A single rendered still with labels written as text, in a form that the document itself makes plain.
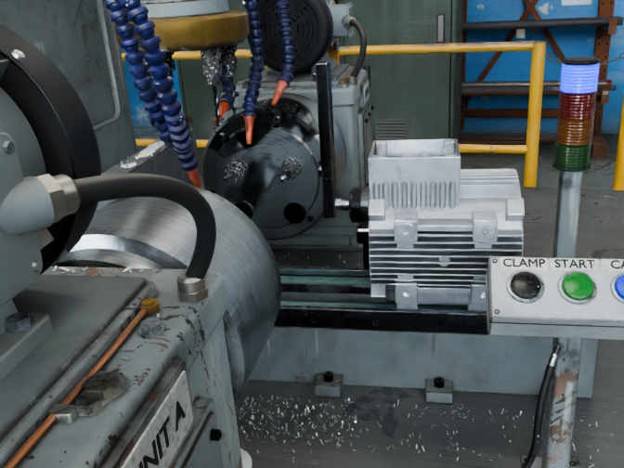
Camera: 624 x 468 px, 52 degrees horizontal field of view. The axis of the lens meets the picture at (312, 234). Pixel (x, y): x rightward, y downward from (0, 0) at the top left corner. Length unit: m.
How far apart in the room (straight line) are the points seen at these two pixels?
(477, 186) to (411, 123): 3.25
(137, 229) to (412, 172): 0.39
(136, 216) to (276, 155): 0.54
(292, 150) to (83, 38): 0.38
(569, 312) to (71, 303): 0.46
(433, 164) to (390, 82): 3.25
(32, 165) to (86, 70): 0.67
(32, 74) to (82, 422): 0.20
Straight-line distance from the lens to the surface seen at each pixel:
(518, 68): 5.94
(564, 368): 0.76
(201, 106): 4.56
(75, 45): 1.07
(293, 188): 1.17
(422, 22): 4.03
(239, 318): 0.62
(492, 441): 0.91
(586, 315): 0.70
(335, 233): 1.43
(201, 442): 0.47
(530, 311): 0.69
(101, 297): 0.47
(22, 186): 0.33
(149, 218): 0.65
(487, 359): 0.96
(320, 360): 0.98
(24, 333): 0.42
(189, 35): 0.86
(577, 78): 1.19
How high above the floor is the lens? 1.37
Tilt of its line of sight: 22 degrees down
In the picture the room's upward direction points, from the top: 4 degrees counter-clockwise
